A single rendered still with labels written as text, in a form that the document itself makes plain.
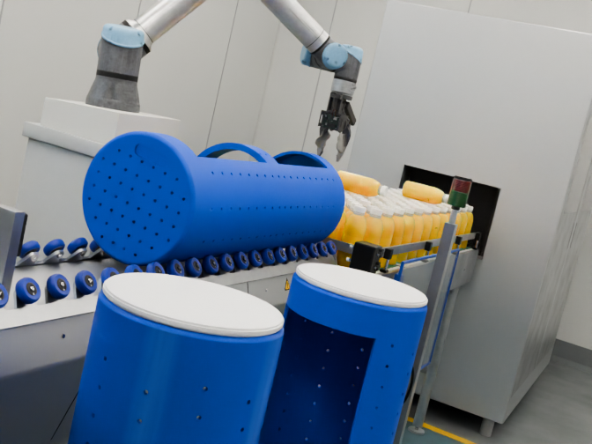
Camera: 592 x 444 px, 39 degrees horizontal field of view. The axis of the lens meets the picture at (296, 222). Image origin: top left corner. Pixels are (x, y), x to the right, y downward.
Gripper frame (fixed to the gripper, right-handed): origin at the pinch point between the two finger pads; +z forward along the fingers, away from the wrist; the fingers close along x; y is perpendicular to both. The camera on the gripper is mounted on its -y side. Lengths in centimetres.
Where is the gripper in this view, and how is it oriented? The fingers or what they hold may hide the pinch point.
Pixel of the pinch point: (329, 156)
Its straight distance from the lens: 275.1
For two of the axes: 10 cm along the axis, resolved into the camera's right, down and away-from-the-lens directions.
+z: -2.3, 9.7, 1.3
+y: -4.0, 0.2, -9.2
